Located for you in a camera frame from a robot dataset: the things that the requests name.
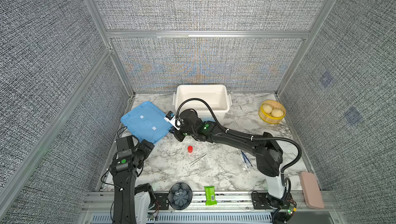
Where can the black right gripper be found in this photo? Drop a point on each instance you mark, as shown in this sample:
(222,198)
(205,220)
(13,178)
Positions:
(179,137)

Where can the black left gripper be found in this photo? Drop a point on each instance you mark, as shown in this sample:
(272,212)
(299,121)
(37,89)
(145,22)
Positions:
(146,149)

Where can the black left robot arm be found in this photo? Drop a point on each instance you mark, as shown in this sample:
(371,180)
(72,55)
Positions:
(129,207)

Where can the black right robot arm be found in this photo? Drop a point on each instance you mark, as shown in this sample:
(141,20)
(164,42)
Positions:
(268,154)

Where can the metal tweezers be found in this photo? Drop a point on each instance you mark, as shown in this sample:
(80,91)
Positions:
(197,160)

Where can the blue plastic bin lid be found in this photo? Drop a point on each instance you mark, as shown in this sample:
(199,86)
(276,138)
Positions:
(147,122)

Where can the white plastic storage bin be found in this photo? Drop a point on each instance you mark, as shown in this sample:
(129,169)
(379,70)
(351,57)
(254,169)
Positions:
(216,96)

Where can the small clear glass dish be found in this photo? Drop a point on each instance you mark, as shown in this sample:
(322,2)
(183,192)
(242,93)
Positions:
(246,169)

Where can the left steamed bun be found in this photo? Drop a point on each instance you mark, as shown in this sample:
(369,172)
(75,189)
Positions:
(267,108)

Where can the steamed bun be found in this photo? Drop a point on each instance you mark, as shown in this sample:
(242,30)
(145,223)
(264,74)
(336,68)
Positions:
(267,108)
(277,113)

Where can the bamboo steamer basket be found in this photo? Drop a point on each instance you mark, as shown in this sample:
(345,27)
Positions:
(267,117)

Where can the right steamed bun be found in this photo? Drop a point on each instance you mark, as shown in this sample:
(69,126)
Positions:
(277,113)

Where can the pink pouch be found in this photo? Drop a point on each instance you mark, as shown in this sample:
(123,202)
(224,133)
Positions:
(311,190)

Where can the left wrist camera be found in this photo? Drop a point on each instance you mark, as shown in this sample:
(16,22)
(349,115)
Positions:
(125,145)

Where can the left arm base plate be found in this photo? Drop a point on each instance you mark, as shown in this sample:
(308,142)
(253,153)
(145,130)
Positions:
(161,202)

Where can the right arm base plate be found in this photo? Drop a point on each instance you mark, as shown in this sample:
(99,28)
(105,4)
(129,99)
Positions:
(260,201)

